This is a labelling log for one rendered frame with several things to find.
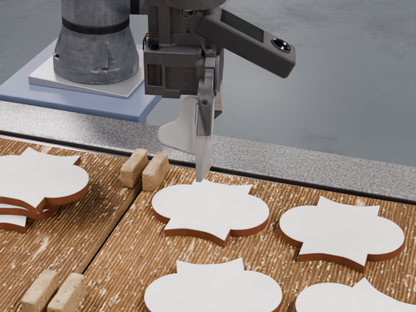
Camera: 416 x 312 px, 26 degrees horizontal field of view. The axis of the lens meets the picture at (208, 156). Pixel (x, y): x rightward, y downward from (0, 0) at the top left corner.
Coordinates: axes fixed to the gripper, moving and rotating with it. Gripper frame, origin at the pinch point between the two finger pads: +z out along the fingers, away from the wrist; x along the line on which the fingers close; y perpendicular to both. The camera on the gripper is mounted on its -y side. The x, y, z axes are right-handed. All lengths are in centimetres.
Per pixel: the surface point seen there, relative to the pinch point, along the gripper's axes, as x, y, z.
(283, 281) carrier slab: 12.6, -9.2, 8.7
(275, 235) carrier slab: 4.0, -7.9, 8.7
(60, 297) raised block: 21.0, 13.4, 6.1
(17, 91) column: -42, 38, 15
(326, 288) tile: 14.7, -13.8, 7.5
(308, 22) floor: -294, -13, 103
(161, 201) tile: 0.1, 6.2, 7.6
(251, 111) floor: -205, 7, 103
